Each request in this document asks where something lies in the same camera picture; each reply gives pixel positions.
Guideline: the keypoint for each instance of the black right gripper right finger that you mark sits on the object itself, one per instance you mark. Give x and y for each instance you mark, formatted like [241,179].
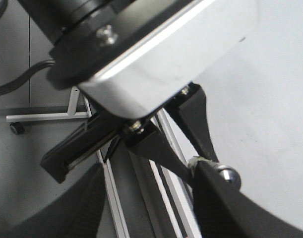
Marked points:
[222,211]

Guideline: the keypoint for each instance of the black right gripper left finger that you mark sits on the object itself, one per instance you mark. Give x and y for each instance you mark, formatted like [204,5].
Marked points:
[75,214]

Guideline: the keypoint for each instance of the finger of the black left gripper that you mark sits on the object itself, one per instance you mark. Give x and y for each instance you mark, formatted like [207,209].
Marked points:
[150,143]

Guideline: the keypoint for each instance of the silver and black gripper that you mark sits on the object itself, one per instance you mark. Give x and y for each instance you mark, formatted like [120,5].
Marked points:
[150,51]

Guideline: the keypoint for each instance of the white marker with red magnet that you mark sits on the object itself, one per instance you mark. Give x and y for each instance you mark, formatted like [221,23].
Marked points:
[228,173]

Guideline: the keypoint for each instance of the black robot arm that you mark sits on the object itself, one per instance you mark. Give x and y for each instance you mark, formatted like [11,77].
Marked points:
[74,20]

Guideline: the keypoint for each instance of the white metal whiteboard stand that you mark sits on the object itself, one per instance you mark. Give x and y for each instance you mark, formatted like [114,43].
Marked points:
[145,199]

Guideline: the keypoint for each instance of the white whiteboard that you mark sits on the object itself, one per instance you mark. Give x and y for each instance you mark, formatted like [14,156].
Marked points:
[255,109]

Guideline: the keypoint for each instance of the black caster wheel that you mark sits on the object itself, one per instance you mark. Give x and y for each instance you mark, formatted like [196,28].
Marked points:
[17,128]

